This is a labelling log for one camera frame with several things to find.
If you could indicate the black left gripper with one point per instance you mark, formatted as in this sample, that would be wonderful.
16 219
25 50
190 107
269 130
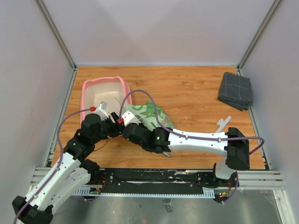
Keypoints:
117 128

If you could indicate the pink litter box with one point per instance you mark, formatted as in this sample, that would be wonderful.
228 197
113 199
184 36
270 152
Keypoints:
107 91

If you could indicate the green cat litter bag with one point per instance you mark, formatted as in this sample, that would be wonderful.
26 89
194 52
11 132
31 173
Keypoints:
147 116

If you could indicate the white plastic bag clip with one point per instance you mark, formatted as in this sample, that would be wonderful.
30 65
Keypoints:
222 123

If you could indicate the grey metal scoop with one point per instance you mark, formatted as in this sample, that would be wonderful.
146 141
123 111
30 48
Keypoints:
166 154

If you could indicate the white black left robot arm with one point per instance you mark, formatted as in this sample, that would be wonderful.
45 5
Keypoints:
72 171

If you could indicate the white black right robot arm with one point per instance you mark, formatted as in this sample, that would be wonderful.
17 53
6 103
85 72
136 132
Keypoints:
232 145

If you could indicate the folded dark grey cloth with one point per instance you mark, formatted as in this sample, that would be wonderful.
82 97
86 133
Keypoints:
235 91

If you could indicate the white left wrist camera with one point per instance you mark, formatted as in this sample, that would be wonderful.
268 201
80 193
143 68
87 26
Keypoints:
100 110

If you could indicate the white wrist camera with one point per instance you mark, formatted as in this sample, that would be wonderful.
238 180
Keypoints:
128 118
100 110

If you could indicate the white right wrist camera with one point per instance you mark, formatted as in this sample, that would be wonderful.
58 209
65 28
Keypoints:
128 118

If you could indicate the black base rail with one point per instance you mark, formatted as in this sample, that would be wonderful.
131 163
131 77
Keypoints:
157 180

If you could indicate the grey slotted cable duct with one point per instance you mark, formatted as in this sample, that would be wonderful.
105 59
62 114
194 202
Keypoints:
90 192

